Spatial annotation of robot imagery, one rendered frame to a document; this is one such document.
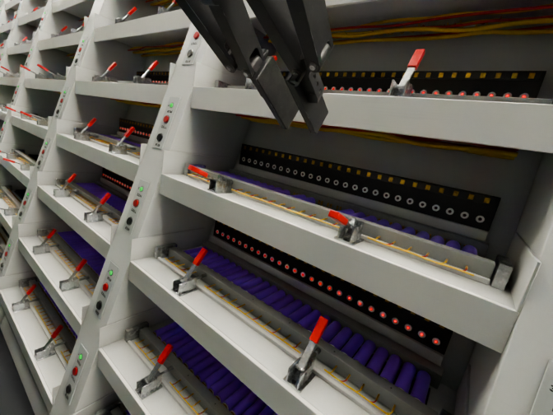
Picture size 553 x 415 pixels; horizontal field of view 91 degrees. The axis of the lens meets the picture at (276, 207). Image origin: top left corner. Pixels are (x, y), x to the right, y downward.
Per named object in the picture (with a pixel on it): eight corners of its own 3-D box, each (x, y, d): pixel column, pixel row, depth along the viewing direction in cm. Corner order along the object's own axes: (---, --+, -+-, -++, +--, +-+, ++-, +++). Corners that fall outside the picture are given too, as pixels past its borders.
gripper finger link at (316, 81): (295, 42, 22) (328, 39, 20) (314, 90, 26) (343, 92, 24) (287, 56, 22) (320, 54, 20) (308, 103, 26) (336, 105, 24)
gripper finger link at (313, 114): (299, 54, 24) (307, 53, 23) (322, 111, 29) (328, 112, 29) (284, 80, 23) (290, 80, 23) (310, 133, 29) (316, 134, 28)
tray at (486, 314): (501, 354, 26) (541, 263, 24) (159, 193, 60) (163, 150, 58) (493, 290, 42) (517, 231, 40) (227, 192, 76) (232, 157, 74)
